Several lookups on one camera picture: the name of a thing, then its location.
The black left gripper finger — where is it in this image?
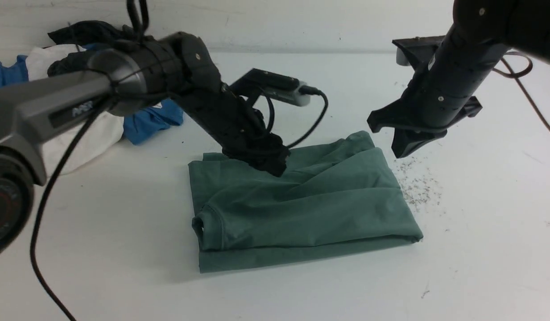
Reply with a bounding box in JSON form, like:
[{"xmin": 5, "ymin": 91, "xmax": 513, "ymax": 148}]
[{"xmin": 221, "ymin": 144, "xmax": 290, "ymax": 177}]

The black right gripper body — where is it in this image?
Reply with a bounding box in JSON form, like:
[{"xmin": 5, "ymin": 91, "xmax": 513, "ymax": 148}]
[{"xmin": 405, "ymin": 25, "xmax": 510, "ymax": 130}]

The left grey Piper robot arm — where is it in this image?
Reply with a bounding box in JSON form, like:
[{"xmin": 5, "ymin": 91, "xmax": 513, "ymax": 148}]
[{"xmin": 0, "ymin": 33, "xmax": 423, "ymax": 273}]

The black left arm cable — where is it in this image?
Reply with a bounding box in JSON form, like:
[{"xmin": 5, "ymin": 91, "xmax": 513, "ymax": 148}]
[{"xmin": 29, "ymin": 0, "xmax": 330, "ymax": 321}]

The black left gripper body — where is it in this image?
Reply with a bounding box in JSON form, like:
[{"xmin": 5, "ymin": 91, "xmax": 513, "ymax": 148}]
[{"xmin": 177, "ymin": 89, "xmax": 283, "ymax": 147}]

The brown right arm cable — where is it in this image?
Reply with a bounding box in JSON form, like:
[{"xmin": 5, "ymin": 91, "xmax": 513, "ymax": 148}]
[{"xmin": 491, "ymin": 50, "xmax": 550, "ymax": 143}]

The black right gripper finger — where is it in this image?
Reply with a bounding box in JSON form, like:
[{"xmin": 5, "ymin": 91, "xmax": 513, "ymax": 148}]
[
  {"xmin": 391, "ymin": 97, "xmax": 483, "ymax": 159},
  {"xmin": 367, "ymin": 98, "xmax": 418, "ymax": 133}
]

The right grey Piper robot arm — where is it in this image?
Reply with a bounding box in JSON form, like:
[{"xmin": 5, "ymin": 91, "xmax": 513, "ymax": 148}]
[{"xmin": 392, "ymin": 0, "xmax": 550, "ymax": 158}]

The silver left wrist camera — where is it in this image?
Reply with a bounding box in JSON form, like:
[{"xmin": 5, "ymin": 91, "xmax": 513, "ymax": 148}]
[{"xmin": 229, "ymin": 68, "xmax": 311, "ymax": 107}]

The green long-sleeved shirt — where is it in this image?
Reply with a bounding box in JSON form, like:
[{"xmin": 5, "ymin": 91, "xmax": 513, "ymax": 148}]
[{"xmin": 189, "ymin": 131, "xmax": 423, "ymax": 273}]

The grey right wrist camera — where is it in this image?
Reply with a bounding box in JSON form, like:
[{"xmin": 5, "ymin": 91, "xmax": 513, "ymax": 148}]
[{"xmin": 392, "ymin": 35, "xmax": 444, "ymax": 70}]

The blue shirt in pile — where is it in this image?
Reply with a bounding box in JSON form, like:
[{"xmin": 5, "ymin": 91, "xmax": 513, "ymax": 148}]
[{"xmin": 0, "ymin": 43, "xmax": 184, "ymax": 145}]

